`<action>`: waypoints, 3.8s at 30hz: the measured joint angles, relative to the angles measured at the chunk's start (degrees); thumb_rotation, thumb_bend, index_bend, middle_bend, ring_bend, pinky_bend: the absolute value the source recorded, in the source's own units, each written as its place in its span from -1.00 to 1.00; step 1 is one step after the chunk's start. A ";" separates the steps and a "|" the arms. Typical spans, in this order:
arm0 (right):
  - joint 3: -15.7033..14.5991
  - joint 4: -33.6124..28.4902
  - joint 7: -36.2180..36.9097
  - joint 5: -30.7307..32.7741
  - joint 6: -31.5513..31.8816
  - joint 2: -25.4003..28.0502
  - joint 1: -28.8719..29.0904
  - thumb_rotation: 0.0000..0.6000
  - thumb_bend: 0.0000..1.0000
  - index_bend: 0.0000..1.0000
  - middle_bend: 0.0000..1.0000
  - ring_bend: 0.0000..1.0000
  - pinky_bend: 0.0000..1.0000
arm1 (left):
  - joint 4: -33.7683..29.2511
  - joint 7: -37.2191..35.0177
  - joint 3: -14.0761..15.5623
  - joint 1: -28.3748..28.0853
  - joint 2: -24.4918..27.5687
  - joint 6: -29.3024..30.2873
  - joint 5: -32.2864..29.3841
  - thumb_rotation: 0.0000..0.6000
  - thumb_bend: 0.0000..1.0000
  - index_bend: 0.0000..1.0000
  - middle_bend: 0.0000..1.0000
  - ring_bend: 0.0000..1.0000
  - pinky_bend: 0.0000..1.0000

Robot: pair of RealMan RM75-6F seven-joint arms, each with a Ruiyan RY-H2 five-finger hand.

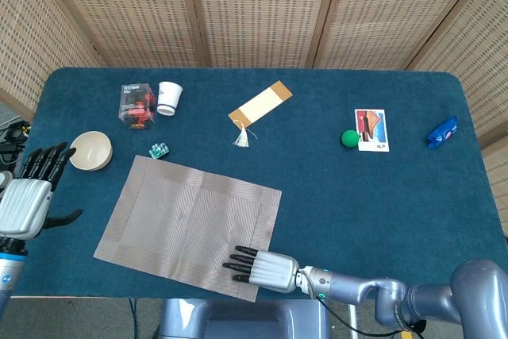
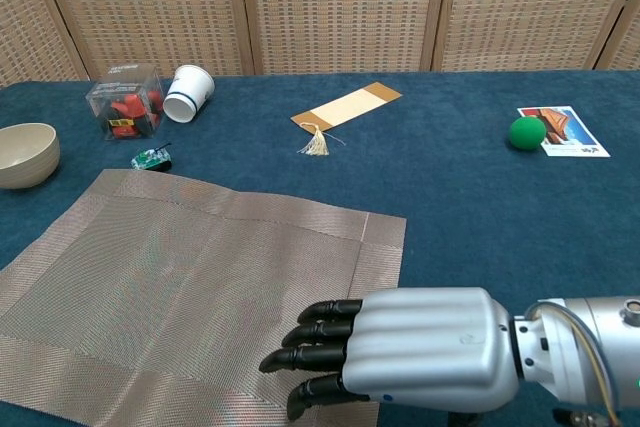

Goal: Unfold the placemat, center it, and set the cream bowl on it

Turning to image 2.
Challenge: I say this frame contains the blue felt table cover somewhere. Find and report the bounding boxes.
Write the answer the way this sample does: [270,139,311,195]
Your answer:
[0,69,640,427]

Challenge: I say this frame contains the white paper cup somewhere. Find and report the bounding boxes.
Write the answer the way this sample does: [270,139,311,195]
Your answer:
[162,64,216,124]

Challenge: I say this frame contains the right arm wrist wires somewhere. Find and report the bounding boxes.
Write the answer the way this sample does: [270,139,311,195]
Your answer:
[535,298,622,427]

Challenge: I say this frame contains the white bowl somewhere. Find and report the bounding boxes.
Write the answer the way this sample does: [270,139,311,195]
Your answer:
[0,122,61,191]

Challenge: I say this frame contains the clear box with red toy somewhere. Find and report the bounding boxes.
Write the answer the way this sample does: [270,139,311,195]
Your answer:
[85,63,167,142]

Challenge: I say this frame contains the green ball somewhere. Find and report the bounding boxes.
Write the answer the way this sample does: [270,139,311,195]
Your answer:
[508,115,547,152]

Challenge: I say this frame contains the small green circuit toy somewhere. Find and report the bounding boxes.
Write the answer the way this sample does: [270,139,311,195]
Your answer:
[130,142,174,173]

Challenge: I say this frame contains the tan bookmark with tassel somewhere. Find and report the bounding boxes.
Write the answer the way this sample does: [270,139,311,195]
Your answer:
[290,81,404,157]

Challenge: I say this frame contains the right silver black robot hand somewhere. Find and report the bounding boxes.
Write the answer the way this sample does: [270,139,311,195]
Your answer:
[258,287,519,427]

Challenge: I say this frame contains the picture postcard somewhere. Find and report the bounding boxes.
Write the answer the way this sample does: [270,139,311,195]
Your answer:
[517,105,612,159]

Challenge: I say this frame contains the woven wooden folding screen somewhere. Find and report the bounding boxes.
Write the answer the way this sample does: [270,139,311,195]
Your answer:
[0,0,640,88]

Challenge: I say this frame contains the brown woven placemat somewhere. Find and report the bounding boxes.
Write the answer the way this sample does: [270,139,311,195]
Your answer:
[0,168,408,427]

